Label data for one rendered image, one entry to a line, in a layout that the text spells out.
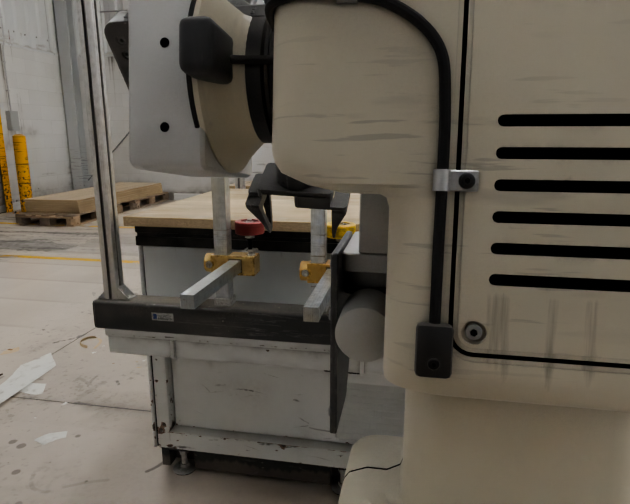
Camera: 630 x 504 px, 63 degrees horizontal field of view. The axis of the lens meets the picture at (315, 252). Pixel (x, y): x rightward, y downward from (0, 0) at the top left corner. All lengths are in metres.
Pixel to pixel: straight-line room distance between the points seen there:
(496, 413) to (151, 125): 0.27
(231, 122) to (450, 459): 0.24
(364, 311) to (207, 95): 0.19
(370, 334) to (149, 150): 0.20
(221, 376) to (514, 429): 1.47
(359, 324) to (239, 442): 1.44
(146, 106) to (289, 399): 1.44
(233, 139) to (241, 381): 1.43
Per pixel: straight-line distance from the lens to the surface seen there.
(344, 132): 0.23
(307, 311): 0.98
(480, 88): 0.24
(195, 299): 1.05
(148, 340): 1.52
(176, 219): 1.53
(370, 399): 1.66
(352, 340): 0.39
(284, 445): 1.76
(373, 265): 0.43
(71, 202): 7.21
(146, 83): 0.34
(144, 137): 0.34
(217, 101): 0.32
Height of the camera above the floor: 1.14
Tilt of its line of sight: 13 degrees down
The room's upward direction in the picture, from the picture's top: straight up
